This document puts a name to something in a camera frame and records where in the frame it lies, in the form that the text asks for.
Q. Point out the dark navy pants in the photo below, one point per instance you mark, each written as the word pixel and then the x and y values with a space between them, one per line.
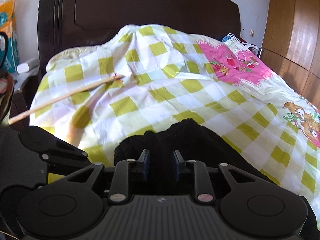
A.
pixel 193 141

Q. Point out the dark wooden headboard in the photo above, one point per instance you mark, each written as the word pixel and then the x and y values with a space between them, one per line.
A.
pixel 64 24

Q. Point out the floral checkered bed sheet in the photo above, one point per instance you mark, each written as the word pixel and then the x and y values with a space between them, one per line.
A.
pixel 170 76

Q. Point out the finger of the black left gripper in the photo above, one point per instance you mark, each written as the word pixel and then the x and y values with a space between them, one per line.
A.
pixel 42 142

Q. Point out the wooden stick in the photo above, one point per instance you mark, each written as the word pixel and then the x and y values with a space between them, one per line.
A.
pixel 27 113

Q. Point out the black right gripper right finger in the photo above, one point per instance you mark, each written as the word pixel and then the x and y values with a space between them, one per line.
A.
pixel 179 166

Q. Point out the wooden wardrobe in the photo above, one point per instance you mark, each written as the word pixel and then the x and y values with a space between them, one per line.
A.
pixel 291 45

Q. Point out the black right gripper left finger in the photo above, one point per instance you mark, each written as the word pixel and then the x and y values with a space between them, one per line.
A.
pixel 143 164

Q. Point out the orange blue package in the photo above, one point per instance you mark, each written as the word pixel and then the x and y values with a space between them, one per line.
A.
pixel 8 26

